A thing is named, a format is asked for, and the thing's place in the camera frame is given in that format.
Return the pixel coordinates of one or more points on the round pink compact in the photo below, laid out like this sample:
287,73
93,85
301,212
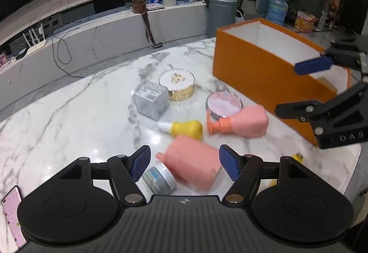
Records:
224,103

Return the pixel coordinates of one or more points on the silver cube box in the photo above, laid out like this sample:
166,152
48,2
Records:
149,103

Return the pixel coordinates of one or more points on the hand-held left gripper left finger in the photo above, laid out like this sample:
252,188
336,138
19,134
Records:
141,162

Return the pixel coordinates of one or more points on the round gold and white jar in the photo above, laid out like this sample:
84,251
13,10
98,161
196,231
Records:
176,89

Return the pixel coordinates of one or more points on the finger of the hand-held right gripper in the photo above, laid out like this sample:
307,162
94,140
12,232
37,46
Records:
313,65
299,110

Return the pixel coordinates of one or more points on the grey pedal trash can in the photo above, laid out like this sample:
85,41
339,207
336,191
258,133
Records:
221,17

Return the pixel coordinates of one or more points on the pink bottle with orange cap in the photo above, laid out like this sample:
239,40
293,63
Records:
253,122

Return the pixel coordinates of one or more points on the yellow bottle with white cap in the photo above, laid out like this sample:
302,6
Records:
187,128

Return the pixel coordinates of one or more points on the yellow tape measure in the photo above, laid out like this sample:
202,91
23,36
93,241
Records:
297,158

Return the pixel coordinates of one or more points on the smartphone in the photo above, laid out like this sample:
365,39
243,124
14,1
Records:
11,212

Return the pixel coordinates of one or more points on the orange cardboard box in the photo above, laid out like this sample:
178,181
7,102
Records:
258,68

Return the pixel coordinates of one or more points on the small white and blue jar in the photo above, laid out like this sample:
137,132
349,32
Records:
158,181

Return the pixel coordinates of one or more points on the marble media console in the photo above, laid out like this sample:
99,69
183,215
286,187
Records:
115,34

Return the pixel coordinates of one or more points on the flat white notebook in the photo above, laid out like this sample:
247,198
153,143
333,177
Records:
155,7

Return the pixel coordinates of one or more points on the brown leather bag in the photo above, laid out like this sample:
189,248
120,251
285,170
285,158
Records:
139,4

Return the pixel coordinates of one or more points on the printed orange carton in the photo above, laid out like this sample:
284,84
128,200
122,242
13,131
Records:
304,21

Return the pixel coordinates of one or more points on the white router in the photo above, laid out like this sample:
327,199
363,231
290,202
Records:
36,46

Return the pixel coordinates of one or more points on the plain pink bottle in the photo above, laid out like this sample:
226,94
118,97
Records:
192,163

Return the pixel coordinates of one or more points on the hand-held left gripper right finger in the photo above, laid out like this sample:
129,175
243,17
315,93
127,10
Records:
230,162

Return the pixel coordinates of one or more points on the blue water jug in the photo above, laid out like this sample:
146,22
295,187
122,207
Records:
276,9

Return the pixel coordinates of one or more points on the small woven basket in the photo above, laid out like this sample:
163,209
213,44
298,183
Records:
169,1

